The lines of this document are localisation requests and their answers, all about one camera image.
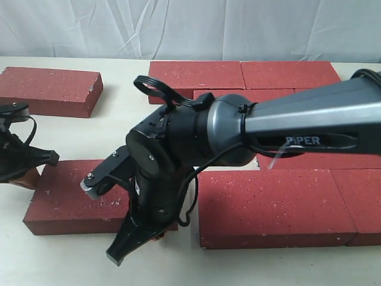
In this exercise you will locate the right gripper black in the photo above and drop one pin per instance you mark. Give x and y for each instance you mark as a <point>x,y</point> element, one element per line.
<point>155,211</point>

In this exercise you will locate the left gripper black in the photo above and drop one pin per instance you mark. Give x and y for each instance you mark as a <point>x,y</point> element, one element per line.
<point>18,161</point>

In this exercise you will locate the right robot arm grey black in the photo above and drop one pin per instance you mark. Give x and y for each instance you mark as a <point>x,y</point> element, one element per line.
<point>180,139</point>

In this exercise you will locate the back row left brick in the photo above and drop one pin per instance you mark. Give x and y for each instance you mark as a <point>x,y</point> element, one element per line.
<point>187,76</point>

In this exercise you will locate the back row right brick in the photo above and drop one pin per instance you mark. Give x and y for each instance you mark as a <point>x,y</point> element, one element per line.
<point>288,74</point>

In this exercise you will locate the third row red brick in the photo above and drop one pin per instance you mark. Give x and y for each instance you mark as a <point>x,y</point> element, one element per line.
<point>328,161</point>

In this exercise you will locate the second row right brick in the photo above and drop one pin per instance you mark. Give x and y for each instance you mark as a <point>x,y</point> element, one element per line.
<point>297,90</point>

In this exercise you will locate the white fabric backdrop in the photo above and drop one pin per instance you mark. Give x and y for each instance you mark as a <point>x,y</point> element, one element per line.
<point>338,31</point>

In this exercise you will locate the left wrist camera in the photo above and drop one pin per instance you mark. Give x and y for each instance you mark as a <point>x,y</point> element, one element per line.
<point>15,112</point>

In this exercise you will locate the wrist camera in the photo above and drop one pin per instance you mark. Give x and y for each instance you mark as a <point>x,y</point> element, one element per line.
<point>15,112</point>
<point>117,169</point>

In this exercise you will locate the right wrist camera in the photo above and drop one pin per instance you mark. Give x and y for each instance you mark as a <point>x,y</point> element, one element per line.
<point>117,169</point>

